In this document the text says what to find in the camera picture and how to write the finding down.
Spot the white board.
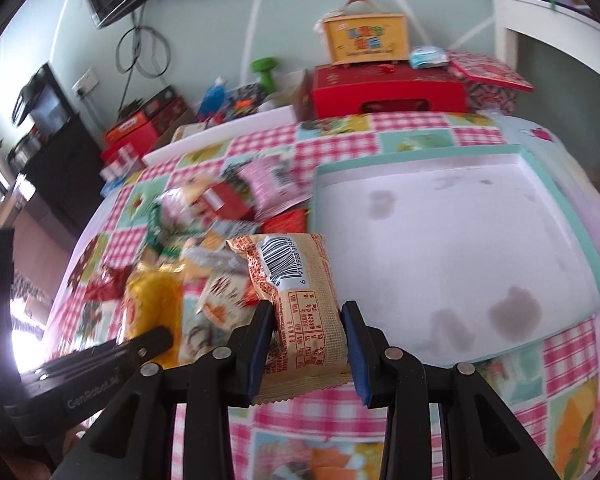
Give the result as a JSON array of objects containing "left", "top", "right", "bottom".
[{"left": 142, "top": 105, "right": 301, "bottom": 166}]

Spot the silver kitchen pot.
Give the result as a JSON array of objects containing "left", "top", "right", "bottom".
[{"left": 0, "top": 135, "right": 46, "bottom": 196}]

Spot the blue bottle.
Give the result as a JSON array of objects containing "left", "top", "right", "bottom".
[{"left": 198, "top": 77, "right": 231, "bottom": 121}]

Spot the beige barcode snack packet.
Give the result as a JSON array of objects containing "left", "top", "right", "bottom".
[{"left": 227, "top": 232, "right": 356, "bottom": 406}]

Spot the black coffee machine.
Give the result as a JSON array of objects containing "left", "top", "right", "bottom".
[{"left": 12, "top": 62, "right": 73, "bottom": 136}]

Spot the pink checked tablecloth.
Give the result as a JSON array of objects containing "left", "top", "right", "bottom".
[{"left": 45, "top": 110, "right": 600, "bottom": 480}]

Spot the white wall socket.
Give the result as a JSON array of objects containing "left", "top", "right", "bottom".
[{"left": 72, "top": 71, "right": 101, "bottom": 96}]

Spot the red patterned lidded box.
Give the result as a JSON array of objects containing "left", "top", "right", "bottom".
[{"left": 447, "top": 50, "right": 535, "bottom": 113}]

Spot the black looped cable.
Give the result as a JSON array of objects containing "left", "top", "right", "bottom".
[{"left": 116, "top": 5, "right": 173, "bottom": 111}]

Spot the orange red box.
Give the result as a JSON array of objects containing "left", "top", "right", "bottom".
[{"left": 102, "top": 110, "right": 161, "bottom": 153}]

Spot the white desk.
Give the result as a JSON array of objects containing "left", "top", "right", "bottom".
[{"left": 490, "top": 0, "right": 600, "bottom": 171}]

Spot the red and white box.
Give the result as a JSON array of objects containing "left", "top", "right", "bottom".
[{"left": 100, "top": 142, "right": 146, "bottom": 183}]

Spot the tan box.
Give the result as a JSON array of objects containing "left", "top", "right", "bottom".
[{"left": 170, "top": 122, "right": 206, "bottom": 143}]

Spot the person's left hand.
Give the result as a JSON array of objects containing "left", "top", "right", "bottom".
[{"left": 35, "top": 422, "right": 98, "bottom": 480}]

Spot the green dumbbell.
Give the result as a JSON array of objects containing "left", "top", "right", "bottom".
[{"left": 250, "top": 57, "right": 281, "bottom": 93}]

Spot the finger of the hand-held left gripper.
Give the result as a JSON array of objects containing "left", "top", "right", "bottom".
[{"left": 25, "top": 326, "right": 175, "bottom": 381}]

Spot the yellow snack packet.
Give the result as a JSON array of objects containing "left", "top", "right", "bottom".
[{"left": 122, "top": 265, "right": 186, "bottom": 368}]

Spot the white tray with teal rim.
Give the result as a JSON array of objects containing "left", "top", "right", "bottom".
[{"left": 310, "top": 144, "right": 600, "bottom": 367}]

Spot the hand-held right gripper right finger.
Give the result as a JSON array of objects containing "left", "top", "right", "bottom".
[{"left": 341, "top": 300, "right": 551, "bottom": 480}]

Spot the large red gift box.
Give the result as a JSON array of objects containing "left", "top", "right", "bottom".
[{"left": 307, "top": 62, "right": 468, "bottom": 121}]

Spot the yellow tin box with handle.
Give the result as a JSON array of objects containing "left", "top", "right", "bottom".
[{"left": 320, "top": 0, "right": 411, "bottom": 67}]

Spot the light blue tissue pack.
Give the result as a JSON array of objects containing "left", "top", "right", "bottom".
[{"left": 409, "top": 45, "right": 451, "bottom": 70}]

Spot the black cabinet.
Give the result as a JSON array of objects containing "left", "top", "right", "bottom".
[{"left": 10, "top": 115, "right": 106, "bottom": 241}]

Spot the white cartoon print cloth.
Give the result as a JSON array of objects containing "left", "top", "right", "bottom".
[{"left": 490, "top": 110, "right": 600, "bottom": 371}]

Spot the pile of mixed snack packets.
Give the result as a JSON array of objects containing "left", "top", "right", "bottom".
[{"left": 80, "top": 155, "right": 311, "bottom": 371}]

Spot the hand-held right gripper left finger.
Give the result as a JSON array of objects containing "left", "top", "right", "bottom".
[{"left": 52, "top": 300, "right": 276, "bottom": 480}]

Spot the dark patterned bag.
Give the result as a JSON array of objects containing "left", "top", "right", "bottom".
[{"left": 225, "top": 82, "right": 268, "bottom": 116}]

